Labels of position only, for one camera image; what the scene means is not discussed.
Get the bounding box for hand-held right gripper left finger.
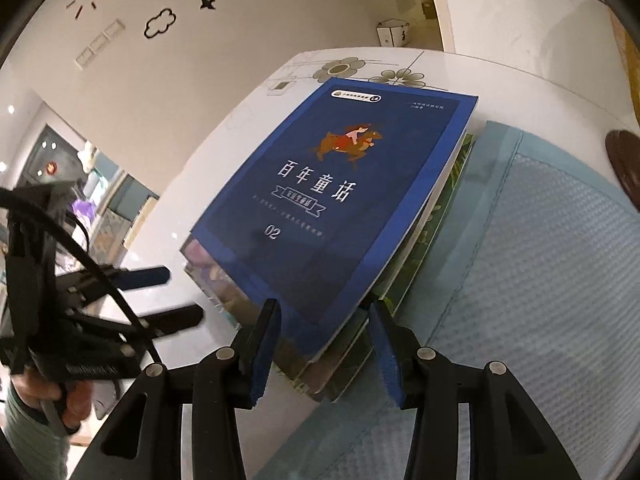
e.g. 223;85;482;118
70;299;282;480

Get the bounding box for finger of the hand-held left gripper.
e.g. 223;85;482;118
74;265;172;297
74;304;204;344

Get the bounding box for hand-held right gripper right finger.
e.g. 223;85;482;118
367;301;582;480

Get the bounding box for green insect cover book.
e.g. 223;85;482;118
372;132;476;311

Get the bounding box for blue horse rider book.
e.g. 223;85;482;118
190;76;479;363

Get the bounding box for person's left forearm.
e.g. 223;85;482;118
2;395;73;480

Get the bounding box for person's left hand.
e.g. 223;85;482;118
10;367;94;432

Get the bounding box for dark purple cover book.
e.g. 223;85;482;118
181;232;373;403

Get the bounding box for light blue table mat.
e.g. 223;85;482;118
260;120;640;480

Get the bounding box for grey round-centre flower decal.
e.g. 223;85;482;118
315;57;369;84

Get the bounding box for yellow globe on wooden base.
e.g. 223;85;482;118
604;15;640;203

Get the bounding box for white cardboard box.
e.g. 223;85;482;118
376;17;411;47

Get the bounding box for white bookshelf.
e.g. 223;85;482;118
420;0;631;91

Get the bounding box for white wall switch plates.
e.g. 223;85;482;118
75;19;125;69

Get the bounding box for black cloud wall sticker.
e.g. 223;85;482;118
144;7;177;39

